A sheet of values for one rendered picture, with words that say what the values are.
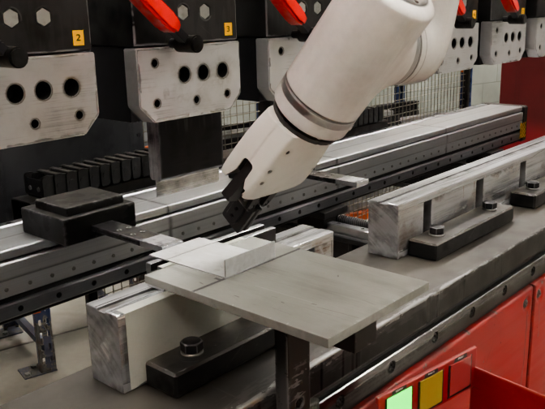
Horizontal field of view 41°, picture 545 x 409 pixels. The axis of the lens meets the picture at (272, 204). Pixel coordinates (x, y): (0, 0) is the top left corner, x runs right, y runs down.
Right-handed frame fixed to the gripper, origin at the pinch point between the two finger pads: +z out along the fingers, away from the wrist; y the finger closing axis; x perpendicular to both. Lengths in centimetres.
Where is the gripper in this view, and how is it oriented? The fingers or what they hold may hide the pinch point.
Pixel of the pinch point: (241, 211)
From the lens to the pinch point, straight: 83.7
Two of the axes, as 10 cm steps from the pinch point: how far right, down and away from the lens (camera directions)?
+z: -4.6, 6.4, 6.2
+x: 5.9, 7.4, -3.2
